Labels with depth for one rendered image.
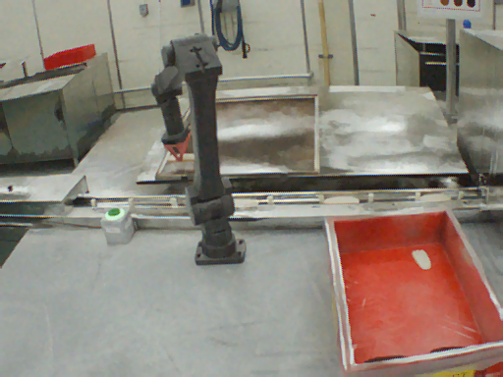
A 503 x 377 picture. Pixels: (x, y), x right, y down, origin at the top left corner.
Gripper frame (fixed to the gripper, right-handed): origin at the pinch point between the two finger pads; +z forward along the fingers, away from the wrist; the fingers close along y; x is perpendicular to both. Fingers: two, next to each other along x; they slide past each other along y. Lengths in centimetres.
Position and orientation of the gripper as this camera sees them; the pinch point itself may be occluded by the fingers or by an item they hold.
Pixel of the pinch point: (181, 155)
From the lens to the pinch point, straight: 142.8
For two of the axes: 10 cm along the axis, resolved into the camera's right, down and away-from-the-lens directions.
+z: 1.3, 7.9, 6.0
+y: -1.6, 6.1, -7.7
